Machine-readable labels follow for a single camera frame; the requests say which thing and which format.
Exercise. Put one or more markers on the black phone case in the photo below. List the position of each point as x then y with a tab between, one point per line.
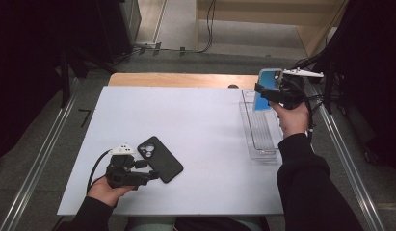
163	163

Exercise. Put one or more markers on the white board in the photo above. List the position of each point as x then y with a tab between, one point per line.
192	144

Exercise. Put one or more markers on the light wooden shelf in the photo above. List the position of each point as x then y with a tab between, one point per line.
266	19

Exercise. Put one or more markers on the person's right hand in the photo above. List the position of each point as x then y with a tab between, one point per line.
293	122

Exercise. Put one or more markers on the metal floor rail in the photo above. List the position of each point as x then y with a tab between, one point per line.
349	166
38	160

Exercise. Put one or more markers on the black stand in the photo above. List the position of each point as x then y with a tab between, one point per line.
65	80
329	83

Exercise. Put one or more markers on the black cabinet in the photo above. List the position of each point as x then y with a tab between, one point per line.
121	29

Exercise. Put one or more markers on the wooden table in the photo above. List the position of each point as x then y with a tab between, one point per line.
173	80

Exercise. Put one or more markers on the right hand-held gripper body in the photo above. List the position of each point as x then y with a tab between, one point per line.
293	94

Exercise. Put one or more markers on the iridescent translucent phone case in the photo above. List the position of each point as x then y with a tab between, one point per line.
268	78

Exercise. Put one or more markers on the clear plastic rack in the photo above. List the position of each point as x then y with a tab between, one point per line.
259	134

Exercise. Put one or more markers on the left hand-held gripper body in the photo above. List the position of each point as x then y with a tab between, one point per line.
121	173

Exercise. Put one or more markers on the person's left hand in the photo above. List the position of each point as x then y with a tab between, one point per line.
104	192

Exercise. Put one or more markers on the black curtain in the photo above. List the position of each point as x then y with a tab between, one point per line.
25	64
372	64

